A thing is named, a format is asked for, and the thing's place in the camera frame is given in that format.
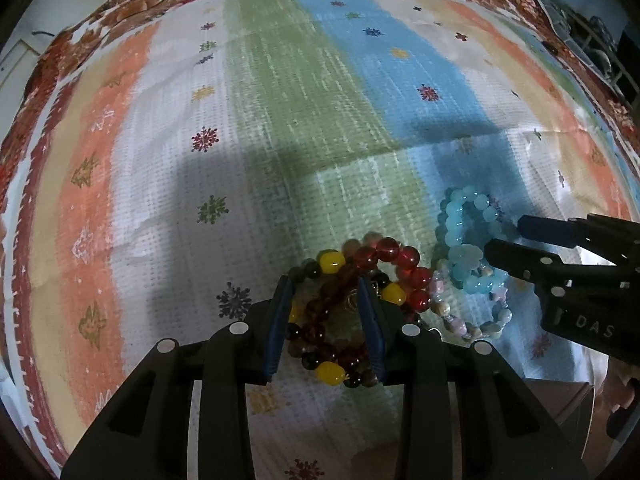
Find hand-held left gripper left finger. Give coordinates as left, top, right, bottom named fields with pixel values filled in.
left=60, top=275, right=296, bottom=480

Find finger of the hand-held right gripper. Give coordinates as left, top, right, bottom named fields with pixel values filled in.
left=517, top=214, right=640, bottom=266
left=484, top=239, right=566, bottom=286

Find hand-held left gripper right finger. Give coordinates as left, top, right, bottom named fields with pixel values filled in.
left=356, top=277, right=591, bottom=480

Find light blue bead bracelet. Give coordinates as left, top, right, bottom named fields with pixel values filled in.
left=434, top=185, right=516, bottom=333

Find dark and yellow bead bracelet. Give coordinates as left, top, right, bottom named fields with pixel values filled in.
left=287, top=250, right=407, bottom=389

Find red bead bracelet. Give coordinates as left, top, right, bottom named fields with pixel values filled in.
left=285, top=237, right=433, bottom=368

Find pastel pink bead bracelet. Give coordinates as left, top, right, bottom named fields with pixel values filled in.
left=429, top=259, right=501, bottom=345

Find person's right hand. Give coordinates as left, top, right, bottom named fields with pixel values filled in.
left=607, top=360, right=640, bottom=411

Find striped colourful mat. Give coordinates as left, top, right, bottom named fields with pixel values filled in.
left=0, top=0, right=640, bottom=480

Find white headboard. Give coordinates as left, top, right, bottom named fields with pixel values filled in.
left=0, top=37, right=41, bottom=128

